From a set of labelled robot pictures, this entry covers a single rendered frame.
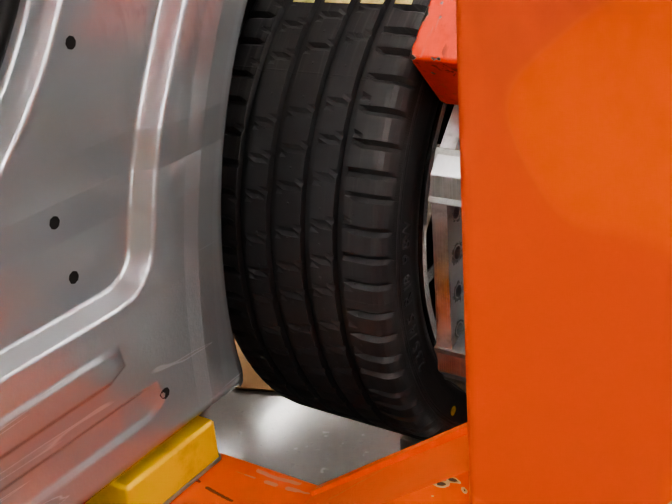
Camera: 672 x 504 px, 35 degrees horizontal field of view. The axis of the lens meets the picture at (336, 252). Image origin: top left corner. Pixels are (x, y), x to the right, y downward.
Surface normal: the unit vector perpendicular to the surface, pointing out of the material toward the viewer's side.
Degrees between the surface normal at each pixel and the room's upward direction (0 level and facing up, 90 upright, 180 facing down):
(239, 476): 0
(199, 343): 90
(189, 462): 90
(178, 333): 90
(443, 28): 45
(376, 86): 54
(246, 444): 0
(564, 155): 90
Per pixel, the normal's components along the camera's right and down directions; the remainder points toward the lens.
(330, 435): -0.07, -0.91
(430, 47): -0.43, -0.38
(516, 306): -0.54, 0.38
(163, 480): 0.84, 0.16
